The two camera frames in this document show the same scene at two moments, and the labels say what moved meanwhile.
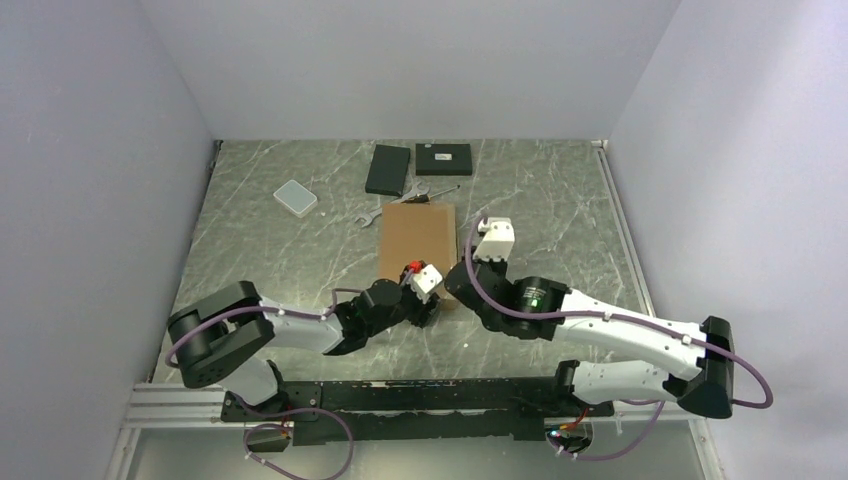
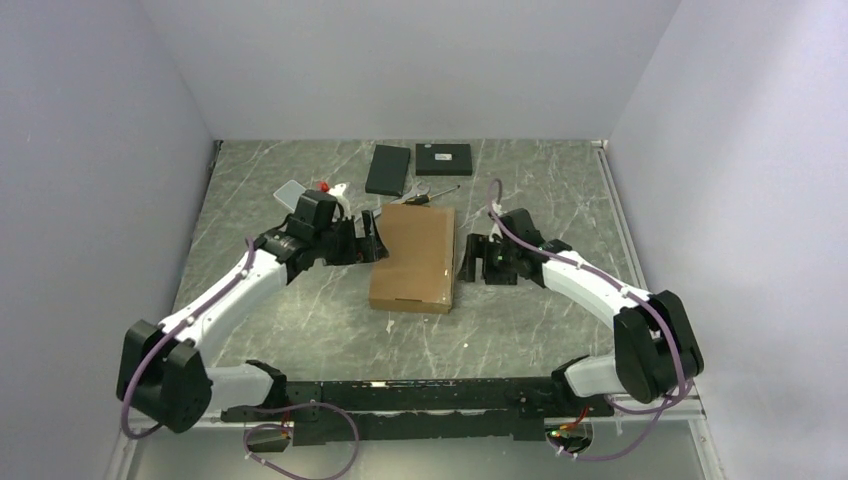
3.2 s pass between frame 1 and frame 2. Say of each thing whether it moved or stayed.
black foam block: stayed
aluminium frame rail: stayed
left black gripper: moved
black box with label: stayed
